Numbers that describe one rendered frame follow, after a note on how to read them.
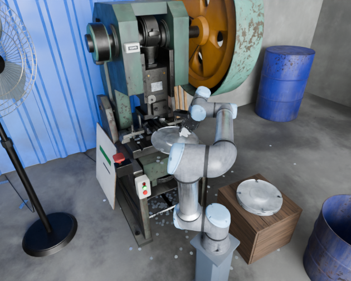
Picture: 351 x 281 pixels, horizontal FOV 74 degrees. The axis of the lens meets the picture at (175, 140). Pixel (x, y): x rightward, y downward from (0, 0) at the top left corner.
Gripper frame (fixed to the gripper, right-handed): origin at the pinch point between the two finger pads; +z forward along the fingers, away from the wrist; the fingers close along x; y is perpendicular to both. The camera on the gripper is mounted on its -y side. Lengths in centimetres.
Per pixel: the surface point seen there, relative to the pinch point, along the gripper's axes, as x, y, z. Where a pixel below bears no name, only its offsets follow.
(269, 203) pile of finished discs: 15, 69, 16
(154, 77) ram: 1.0, -29.4, -22.2
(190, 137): 3.5, 6.2, 0.3
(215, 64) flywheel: 31.0, -7.9, -35.1
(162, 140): -10.8, -4.8, 3.4
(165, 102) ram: 3.9, -18.7, -9.5
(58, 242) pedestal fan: -69, -26, 94
